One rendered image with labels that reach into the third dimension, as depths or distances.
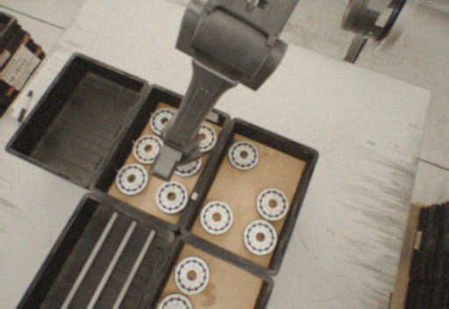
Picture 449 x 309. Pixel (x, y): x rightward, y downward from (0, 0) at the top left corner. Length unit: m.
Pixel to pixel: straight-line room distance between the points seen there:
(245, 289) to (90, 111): 0.79
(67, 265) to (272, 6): 0.95
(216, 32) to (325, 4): 2.38
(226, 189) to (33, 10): 2.22
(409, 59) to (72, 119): 2.25
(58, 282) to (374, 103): 1.32
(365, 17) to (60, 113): 1.03
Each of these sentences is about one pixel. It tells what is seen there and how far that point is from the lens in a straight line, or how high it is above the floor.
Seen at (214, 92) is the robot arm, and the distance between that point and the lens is 0.39.
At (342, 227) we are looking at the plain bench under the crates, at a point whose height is 0.70.
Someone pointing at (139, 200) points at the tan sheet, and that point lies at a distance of 1.02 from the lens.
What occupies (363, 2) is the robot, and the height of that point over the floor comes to 1.18.
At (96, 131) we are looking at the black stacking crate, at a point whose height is 0.83.
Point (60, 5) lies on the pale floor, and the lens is 2.78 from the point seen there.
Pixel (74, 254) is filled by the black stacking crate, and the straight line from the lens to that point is 1.08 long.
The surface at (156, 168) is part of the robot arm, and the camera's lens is 0.70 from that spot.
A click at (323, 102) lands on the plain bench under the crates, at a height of 0.70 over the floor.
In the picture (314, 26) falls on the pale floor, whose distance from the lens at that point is 2.50.
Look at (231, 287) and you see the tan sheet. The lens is 0.99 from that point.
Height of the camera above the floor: 1.81
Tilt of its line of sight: 71 degrees down
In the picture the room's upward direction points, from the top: 3 degrees clockwise
